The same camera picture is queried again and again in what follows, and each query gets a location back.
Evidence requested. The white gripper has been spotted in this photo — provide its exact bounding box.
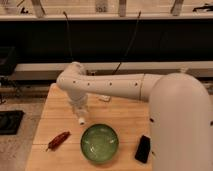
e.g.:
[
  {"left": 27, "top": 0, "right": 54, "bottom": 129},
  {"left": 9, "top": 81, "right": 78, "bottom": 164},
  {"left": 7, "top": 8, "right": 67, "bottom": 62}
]
[{"left": 68, "top": 93, "right": 88, "bottom": 117}]

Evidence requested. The white plastic bottle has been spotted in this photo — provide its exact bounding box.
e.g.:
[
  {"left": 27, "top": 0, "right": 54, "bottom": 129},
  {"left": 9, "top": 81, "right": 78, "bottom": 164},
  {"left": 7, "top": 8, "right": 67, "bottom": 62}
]
[{"left": 78, "top": 114, "right": 86, "bottom": 125}]

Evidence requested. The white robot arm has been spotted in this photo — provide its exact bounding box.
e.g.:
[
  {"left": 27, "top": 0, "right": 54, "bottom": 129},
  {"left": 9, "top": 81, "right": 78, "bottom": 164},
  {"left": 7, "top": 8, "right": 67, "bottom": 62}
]
[{"left": 57, "top": 62, "right": 213, "bottom": 171}]

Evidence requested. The green ceramic bowl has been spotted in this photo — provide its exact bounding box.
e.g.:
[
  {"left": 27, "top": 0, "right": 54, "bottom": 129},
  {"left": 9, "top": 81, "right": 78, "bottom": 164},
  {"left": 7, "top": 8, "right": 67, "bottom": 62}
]
[{"left": 80, "top": 124, "right": 119, "bottom": 164}]

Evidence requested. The small white object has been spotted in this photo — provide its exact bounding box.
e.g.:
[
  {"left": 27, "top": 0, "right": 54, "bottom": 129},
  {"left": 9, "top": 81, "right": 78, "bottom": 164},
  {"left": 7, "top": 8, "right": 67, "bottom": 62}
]
[{"left": 99, "top": 95, "right": 111, "bottom": 102}]

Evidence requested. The red chili pepper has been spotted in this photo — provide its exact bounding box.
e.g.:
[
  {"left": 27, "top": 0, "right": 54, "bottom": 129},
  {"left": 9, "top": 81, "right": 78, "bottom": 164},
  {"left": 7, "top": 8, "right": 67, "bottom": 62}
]
[{"left": 47, "top": 131, "right": 71, "bottom": 150}]

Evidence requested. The black floor mat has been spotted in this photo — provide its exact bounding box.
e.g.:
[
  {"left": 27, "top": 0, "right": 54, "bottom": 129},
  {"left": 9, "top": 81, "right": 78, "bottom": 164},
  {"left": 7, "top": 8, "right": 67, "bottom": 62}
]
[{"left": 0, "top": 110, "right": 24, "bottom": 135}]

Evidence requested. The black rectangular block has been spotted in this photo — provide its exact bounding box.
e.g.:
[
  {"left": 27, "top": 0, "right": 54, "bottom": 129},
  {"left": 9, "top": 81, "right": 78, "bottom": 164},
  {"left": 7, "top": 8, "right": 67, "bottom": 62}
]
[{"left": 135, "top": 135, "right": 151, "bottom": 163}]

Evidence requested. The black right hanging cable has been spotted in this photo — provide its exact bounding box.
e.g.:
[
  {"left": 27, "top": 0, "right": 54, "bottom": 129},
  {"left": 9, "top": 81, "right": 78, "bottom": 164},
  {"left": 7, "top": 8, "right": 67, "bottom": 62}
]
[{"left": 112, "top": 10, "right": 142, "bottom": 75}]

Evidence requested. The black hanging cable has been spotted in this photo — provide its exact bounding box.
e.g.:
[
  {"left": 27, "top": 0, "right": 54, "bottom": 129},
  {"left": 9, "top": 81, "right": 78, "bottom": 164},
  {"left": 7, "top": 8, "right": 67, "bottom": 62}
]
[
  {"left": 62, "top": 10, "right": 75, "bottom": 64},
  {"left": 112, "top": 10, "right": 142, "bottom": 75}
]

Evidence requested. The black left hanging cable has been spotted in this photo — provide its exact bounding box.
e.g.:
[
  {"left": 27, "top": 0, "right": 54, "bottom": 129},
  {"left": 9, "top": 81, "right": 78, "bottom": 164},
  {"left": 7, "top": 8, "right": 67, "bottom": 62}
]
[{"left": 62, "top": 10, "right": 75, "bottom": 64}]

